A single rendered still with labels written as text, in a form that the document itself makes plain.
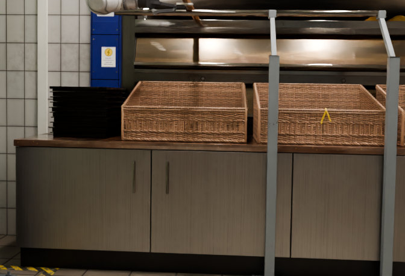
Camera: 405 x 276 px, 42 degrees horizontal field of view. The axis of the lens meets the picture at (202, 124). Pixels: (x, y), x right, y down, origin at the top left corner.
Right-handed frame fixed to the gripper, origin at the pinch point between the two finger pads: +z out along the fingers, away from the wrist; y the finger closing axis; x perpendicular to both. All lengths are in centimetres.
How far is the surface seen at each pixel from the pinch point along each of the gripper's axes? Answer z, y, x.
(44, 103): -80, 46, -49
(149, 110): -15, 48, 0
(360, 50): 86, 16, -51
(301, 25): 55, 4, -50
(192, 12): 2.2, 3.5, -12.9
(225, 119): 18, 51, -1
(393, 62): 86, 26, 10
